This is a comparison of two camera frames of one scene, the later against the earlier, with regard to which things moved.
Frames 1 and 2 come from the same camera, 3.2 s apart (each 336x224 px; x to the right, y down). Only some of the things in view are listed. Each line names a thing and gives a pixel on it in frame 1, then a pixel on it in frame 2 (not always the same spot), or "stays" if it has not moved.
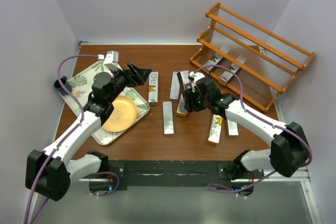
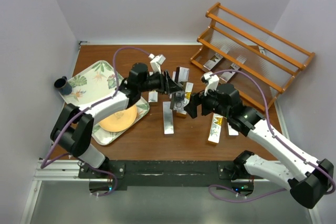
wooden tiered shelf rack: [254, 62] stays
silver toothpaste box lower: [168, 117] stays
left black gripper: [140, 76] -> [167, 85]
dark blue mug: [59, 85] stays
